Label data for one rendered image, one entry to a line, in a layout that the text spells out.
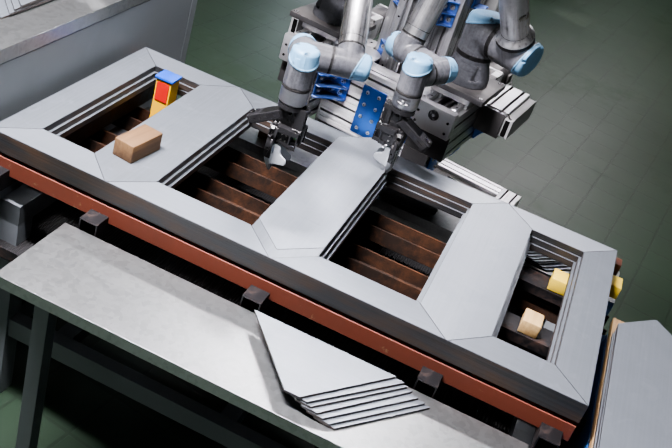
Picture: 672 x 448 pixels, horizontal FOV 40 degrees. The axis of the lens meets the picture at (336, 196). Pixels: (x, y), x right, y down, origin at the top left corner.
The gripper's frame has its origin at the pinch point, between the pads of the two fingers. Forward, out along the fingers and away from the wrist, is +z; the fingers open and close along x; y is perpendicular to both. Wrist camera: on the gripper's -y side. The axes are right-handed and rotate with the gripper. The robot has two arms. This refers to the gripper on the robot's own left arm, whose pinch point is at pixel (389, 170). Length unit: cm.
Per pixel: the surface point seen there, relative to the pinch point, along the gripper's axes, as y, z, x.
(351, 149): 13.2, 0.6, -3.6
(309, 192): 13.8, 0.6, 28.2
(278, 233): 13, 1, 52
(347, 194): 5.3, 0.7, 21.0
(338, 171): 11.6, 0.7, 11.5
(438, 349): -34, 4, 62
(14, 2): 104, -20, 34
